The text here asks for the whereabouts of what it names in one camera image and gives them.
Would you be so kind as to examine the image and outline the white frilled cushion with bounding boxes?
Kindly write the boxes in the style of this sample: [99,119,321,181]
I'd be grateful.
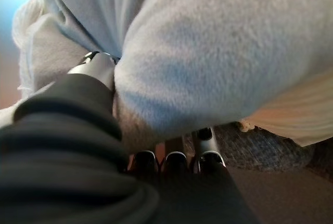
[11,0,333,152]

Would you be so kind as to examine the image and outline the grey fabric armchair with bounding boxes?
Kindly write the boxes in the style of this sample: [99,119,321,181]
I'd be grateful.
[215,122,317,173]

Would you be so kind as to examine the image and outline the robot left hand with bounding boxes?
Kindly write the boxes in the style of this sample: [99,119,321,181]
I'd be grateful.
[0,51,258,224]

